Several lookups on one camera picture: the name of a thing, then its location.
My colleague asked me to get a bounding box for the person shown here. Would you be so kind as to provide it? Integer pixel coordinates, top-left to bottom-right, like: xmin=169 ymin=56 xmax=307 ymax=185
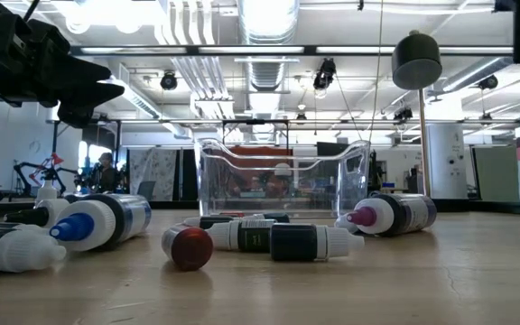
xmin=91 ymin=152 xmax=119 ymax=194

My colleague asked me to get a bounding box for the patterned white curtain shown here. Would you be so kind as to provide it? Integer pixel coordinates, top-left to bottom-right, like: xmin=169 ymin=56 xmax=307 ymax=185
xmin=127 ymin=147 xmax=179 ymax=202

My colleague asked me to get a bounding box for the black curtain panel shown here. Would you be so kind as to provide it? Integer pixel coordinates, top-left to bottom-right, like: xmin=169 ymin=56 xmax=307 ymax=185
xmin=179 ymin=147 xmax=198 ymax=202

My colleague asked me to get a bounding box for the small black dropper bottle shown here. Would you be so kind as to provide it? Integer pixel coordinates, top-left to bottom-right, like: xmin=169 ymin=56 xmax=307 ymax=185
xmin=182 ymin=214 xmax=243 ymax=230

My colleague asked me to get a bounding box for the thin black frame bar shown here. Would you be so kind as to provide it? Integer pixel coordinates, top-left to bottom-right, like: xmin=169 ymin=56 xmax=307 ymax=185
xmin=45 ymin=117 xmax=520 ymax=125

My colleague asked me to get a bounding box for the black ceiling spotlight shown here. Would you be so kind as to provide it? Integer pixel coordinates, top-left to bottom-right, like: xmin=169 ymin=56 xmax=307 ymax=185
xmin=159 ymin=70 xmax=179 ymax=91
xmin=312 ymin=57 xmax=337 ymax=91
xmin=477 ymin=74 xmax=499 ymax=91

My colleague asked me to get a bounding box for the violet food coloring bottle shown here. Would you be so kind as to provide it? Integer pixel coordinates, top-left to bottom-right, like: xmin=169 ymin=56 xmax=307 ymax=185
xmin=346 ymin=192 xmax=438 ymax=238

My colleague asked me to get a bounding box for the green partition panel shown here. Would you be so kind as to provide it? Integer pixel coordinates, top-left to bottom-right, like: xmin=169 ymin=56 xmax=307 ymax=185
xmin=470 ymin=144 xmax=520 ymax=203

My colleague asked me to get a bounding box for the small green dropper bottle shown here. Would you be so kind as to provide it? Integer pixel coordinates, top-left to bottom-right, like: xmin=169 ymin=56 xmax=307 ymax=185
xmin=205 ymin=218 xmax=279 ymax=253

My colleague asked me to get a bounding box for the black monitor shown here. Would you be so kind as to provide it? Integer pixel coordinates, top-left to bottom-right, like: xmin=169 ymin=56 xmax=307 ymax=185
xmin=316 ymin=141 xmax=349 ymax=158

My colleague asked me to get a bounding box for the black table edge rail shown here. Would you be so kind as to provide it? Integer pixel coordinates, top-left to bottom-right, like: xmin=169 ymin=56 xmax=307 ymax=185
xmin=0 ymin=196 xmax=520 ymax=221

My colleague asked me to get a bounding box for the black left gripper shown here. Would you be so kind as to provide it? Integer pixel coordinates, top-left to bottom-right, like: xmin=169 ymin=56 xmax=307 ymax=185
xmin=0 ymin=0 xmax=126 ymax=130

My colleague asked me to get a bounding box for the blue food coloring bottle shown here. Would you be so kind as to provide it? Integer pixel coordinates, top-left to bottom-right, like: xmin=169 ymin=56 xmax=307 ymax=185
xmin=49 ymin=192 xmax=153 ymax=253

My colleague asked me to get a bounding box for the black food coloring bottle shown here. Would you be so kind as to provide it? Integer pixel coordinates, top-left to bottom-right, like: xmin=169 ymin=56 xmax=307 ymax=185
xmin=3 ymin=193 xmax=90 ymax=229

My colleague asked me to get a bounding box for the orange cloth backdrop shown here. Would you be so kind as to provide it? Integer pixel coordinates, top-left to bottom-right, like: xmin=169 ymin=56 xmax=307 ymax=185
xmin=226 ymin=144 xmax=295 ymax=181

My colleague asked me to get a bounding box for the grey ceiling duct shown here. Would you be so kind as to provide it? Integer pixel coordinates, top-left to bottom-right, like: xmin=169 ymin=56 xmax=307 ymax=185
xmin=426 ymin=56 xmax=514 ymax=103

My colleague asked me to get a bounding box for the silver ceiling duct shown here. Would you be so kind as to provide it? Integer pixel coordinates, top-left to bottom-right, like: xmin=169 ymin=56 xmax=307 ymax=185
xmin=237 ymin=0 xmax=301 ymax=91

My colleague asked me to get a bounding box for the small dark dropper bottle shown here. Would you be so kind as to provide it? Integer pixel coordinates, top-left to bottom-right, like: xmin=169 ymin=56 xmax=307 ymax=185
xmin=269 ymin=222 xmax=366 ymax=263
xmin=0 ymin=220 xmax=68 ymax=274

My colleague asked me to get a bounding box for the clear plastic bin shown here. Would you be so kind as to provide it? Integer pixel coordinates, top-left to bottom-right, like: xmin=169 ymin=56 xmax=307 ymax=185
xmin=194 ymin=137 xmax=372 ymax=218

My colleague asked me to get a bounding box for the grey chair back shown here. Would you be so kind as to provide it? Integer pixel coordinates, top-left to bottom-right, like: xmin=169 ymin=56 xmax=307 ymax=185
xmin=136 ymin=180 xmax=157 ymax=202

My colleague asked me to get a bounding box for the thin metal pole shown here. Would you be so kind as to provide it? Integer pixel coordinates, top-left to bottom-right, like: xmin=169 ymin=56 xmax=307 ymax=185
xmin=417 ymin=88 xmax=432 ymax=199

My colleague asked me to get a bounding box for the white cylindrical column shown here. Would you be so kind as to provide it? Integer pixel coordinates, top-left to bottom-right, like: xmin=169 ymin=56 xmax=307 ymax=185
xmin=426 ymin=122 xmax=469 ymax=200

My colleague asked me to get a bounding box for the black cylinder on pole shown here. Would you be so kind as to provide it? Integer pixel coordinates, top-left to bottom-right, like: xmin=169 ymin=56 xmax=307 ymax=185
xmin=391 ymin=30 xmax=443 ymax=90

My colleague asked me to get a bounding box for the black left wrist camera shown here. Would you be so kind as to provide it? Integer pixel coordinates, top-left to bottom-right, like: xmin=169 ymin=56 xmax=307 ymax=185
xmin=27 ymin=18 xmax=72 ymax=59

